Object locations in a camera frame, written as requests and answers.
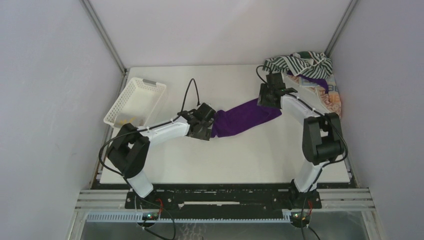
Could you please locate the aluminium corner post left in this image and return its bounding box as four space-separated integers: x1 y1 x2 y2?
79 0 127 75

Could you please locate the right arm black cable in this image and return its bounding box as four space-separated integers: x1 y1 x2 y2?
255 64 349 220

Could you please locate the aluminium corner post right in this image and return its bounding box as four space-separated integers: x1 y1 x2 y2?
324 0 360 57

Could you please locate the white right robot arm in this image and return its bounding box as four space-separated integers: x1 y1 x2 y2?
257 72 349 208

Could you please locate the cream bear print towel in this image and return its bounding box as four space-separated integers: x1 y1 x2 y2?
283 74 342 118

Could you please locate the purple towel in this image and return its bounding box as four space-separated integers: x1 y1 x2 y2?
210 98 282 138

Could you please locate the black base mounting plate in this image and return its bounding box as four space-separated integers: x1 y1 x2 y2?
124 183 323 219

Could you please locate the right controller board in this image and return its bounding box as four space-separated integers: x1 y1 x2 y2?
289 213 311 229

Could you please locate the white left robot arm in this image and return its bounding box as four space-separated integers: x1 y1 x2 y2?
105 103 216 209

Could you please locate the left controller board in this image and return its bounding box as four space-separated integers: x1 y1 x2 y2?
142 213 160 221

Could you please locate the green white striped towel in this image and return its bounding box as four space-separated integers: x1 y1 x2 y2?
263 51 333 79

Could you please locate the white plastic basket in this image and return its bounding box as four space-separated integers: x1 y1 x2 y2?
103 77 168 129

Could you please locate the aluminium corner post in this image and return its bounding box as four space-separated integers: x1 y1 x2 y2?
79 0 127 75
324 0 360 57

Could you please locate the yellow grey patterned towel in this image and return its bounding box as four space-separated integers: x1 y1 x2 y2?
115 115 137 125

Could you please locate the controller board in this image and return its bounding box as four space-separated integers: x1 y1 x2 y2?
289 213 311 229
142 213 160 221

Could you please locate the white slotted cable duct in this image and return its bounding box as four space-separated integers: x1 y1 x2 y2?
85 212 292 223

